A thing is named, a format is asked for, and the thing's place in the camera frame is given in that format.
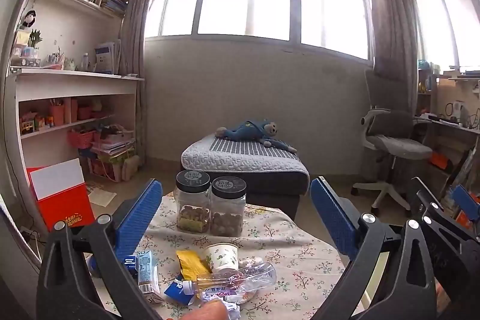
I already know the small doll figure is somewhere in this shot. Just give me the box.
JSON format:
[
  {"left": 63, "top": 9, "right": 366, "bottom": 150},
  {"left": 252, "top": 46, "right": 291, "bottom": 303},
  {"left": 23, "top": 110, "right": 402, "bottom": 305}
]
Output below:
[{"left": 20, "top": 9, "right": 39, "bottom": 31}]

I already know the blue plush monkey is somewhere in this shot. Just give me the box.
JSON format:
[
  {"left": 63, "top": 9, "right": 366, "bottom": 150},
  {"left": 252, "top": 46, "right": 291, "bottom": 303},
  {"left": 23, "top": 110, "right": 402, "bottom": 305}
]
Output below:
[{"left": 215, "top": 118, "right": 298, "bottom": 152}]

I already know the wooden desk with shelves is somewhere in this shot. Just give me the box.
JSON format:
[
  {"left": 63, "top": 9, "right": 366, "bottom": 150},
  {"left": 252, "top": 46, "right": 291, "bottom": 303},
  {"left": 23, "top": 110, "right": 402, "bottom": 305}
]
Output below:
[{"left": 414, "top": 59, "right": 480, "bottom": 227}]

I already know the grey quilted blanket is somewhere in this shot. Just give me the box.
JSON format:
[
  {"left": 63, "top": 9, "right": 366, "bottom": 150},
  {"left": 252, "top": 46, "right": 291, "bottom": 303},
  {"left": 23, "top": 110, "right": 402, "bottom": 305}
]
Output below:
[{"left": 181, "top": 134, "right": 311, "bottom": 186}]

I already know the pile of papers and folders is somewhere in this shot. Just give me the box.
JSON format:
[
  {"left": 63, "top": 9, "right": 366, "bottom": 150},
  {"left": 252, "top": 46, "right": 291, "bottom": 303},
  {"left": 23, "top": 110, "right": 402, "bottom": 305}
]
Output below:
[{"left": 92, "top": 124, "right": 136, "bottom": 156}]

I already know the person's left hand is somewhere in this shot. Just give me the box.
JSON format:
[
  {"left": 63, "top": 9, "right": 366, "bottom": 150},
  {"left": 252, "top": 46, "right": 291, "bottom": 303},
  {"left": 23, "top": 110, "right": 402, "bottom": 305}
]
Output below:
[{"left": 185, "top": 303, "right": 229, "bottom": 320}]

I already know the grey office chair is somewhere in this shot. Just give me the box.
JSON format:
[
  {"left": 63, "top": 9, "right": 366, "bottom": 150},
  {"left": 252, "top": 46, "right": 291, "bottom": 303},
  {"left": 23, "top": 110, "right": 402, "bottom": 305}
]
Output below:
[{"left": 352, "top": 69, "right": 434, "bottom": 217}]

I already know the clear jar of pale nuts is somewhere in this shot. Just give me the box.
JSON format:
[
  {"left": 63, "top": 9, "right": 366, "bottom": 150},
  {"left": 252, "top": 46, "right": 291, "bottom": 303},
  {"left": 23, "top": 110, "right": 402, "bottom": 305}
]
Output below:
[{"left": 174, "top": 170, "right": 212, "bottom": 234}]

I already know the pink basket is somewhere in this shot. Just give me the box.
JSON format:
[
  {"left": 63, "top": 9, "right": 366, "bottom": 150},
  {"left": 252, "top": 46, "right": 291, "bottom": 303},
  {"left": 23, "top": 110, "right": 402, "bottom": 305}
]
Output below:
[{"left": 67, "top": 129, "right": 96, "bottom": 150}]

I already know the floral tablecloth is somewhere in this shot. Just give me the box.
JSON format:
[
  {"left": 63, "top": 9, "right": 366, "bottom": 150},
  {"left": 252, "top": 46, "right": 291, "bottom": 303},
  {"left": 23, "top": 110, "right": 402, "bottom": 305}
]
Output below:
[{"left": 90, "top": 193, "right": 349, "bottom": 320}]

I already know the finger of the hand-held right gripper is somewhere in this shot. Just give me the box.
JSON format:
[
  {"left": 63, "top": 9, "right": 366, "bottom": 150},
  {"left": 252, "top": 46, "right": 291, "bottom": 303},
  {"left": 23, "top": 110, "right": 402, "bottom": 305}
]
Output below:
[
  {"left": 409, "top": 177, "right": 480, "bottom": 244},
  {"left": 452, "top": 185, "right": 480, "bottom": 221}
]

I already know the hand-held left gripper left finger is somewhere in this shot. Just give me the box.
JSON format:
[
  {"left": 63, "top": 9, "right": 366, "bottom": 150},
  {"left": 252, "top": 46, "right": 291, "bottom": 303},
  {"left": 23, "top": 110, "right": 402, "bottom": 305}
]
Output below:
[{"left": 36, "top": 179, "right": 166, "bottom": 320}]

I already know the sheet of paper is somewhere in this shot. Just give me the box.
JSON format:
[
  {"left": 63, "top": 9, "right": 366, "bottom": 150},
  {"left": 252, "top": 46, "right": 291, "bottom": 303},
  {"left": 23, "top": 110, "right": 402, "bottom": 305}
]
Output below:
[{"left": 87, "top": 189, "right": 118, "bottom": 208}]

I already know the pale blue milk carton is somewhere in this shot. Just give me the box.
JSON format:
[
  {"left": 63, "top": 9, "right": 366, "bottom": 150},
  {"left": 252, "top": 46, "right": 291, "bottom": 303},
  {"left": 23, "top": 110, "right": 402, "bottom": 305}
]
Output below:
[{"left": 137, "top": 250, "right": 161, "bottom": 294}]

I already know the bluish white paper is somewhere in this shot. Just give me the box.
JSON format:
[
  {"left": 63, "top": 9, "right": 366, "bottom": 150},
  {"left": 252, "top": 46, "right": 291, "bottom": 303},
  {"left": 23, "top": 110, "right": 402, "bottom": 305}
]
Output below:
[{"left": 215, "top": 295, "right": 241, "bottom": 320}]

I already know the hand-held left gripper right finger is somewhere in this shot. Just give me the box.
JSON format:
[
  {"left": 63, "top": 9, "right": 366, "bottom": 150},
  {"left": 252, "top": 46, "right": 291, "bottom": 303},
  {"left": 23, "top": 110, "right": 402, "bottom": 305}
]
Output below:
[{"left": 310, "top": 176, "right": 437, "bottom": 320}]

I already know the clear plastic bottle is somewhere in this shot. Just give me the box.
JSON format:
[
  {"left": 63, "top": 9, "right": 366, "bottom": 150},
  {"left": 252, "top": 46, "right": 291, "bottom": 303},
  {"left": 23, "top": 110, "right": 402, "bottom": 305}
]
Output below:
[{"left": 182, "top": 262, "right": 277, "bottom": 302}]

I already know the yellow snack packet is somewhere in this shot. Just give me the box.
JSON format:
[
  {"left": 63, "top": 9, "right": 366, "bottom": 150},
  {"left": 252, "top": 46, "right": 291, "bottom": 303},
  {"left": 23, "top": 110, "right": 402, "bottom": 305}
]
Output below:
[{"left": 176, "top": 250, "right": 212, "bottom": 281}]

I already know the red and white box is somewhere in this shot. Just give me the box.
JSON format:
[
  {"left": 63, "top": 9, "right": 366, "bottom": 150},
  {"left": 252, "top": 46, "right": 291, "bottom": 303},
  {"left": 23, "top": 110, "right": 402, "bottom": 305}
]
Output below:
[{"left": 26, "top": 158, "right": 95, "bottom": 231}]

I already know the small blue snack package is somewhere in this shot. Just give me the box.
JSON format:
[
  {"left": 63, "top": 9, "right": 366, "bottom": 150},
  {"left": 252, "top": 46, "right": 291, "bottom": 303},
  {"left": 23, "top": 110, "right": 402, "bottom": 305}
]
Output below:
[{"left": 164, "top": 279, "right": 196, "bottom": 306}]

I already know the clear jar of brown nuts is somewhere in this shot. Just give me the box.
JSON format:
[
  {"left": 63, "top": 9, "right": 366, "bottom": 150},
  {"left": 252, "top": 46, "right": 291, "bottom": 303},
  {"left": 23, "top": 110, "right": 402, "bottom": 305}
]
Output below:
[{"left": 210, "top": 177, "right": 247, "bottom": 236}]

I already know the blue and white booklet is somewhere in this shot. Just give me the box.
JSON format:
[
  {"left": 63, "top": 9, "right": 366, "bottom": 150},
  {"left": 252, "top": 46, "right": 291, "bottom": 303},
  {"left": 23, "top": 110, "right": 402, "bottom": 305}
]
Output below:
[{"left": 94, "top": 40, "right": 122, "bottom": 75}]

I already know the orange box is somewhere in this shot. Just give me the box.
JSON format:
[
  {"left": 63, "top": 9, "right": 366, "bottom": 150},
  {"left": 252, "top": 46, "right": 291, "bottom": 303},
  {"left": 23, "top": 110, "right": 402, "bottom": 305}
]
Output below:
[{"left": 429, "top": 151, "right": 453, "bottom": 171}]

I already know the grey curtain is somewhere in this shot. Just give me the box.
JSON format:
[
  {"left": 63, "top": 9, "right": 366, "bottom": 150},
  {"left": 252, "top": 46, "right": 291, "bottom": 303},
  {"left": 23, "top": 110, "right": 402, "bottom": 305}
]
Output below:
[
  {"left": 119, "top": 0, "right": 184, "bottom": 159},
  {"left": 364, "top": 0, "right": 419, "bottom": 81}
]

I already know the pink pen holder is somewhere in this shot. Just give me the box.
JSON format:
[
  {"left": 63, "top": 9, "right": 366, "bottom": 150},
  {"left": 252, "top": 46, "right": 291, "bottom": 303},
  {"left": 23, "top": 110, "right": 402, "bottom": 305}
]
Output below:
[{"left": 50, "top": 104, "right": 65, "bottom": 126}]

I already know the dark ottoman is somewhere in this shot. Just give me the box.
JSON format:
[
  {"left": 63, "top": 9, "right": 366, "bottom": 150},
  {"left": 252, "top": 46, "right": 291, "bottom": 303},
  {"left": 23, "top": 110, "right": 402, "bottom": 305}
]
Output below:
[{"left": 181, "top": 134, "right": 311, "bottom": 223}]

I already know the white paper cup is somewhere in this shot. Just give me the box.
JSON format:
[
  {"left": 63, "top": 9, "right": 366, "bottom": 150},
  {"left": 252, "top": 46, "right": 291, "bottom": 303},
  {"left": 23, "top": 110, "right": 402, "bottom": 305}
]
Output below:
[{"left": 204, "top": 243, "right": 239, "bottom": 273}]

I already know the narrow window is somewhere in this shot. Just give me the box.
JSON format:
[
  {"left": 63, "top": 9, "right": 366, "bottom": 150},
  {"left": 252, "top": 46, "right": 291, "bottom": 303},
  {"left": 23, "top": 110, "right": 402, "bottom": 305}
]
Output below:
[{"left": 412, "top": 0, "right": 480, "bottom": 71}]

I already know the white bookshelf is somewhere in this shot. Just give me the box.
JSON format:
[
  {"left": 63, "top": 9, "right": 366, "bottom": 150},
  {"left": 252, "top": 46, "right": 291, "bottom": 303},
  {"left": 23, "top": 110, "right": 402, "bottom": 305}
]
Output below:
[{"left": 4, "top": 0, "right": 146, "bottom": 231}]

